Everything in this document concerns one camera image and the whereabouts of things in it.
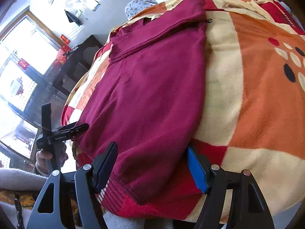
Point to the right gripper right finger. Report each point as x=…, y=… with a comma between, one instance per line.
x=248, y=206

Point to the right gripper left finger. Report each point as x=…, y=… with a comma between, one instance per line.
x=53, y=208

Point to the maroon knit sweater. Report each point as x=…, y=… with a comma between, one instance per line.
x=149, y=101

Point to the left forearm white sleeve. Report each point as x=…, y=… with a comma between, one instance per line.
x=19, y=180

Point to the person's left hand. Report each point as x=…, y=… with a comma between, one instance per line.
x=42, y=156

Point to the dark wooden side table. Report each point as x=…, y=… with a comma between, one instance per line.
x=78, y=62

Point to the large bright window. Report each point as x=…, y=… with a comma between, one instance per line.
x=28, y=69

